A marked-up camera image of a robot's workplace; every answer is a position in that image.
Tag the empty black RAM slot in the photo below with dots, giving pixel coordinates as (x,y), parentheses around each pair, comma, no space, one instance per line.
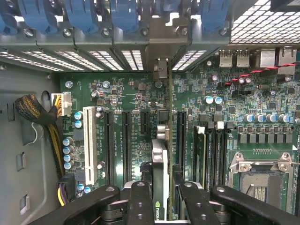
(217,159)
(224,159)
(210,159)

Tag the open black PC case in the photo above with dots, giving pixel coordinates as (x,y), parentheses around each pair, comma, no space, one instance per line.
(23,140)

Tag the perforated metal slot blank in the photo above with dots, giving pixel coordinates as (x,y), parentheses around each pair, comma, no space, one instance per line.
(188,60)
(80,61)
(28,60)
(132,60)
(54,61)
(105,60)

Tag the long PCIe expansion slot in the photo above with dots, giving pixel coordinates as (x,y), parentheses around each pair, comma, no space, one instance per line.
(109,147)
(182,136)
(126,147)

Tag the white power connector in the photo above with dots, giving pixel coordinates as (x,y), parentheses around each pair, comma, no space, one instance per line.
(64,103)

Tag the CPU socket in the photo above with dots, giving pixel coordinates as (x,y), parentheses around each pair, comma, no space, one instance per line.
(262,182)

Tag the blue card retention clip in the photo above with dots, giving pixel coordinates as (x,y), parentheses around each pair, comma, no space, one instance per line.
(80,14)
(35,14)
(124,14)
(214,14)

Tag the black installed RAM stick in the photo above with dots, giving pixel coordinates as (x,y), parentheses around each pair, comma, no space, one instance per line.
(200,159)

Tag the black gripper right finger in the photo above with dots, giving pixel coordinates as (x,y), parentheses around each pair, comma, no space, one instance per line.
(199,206)

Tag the metal network port block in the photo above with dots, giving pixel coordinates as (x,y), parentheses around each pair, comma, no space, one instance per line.
(281,58)

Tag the metal USB port block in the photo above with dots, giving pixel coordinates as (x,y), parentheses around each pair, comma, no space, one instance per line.
(242,59)
(226,59)

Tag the white PCI expansion slot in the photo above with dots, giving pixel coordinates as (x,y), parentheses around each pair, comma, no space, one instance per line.
(90,145)

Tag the green motherboard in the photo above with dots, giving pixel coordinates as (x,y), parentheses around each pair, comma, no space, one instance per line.
(131,100)

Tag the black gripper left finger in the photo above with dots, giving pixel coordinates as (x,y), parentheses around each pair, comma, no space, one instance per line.
(140,204)

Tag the short PCIe expansion slot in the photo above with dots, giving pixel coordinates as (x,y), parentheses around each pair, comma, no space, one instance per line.
(144,123)

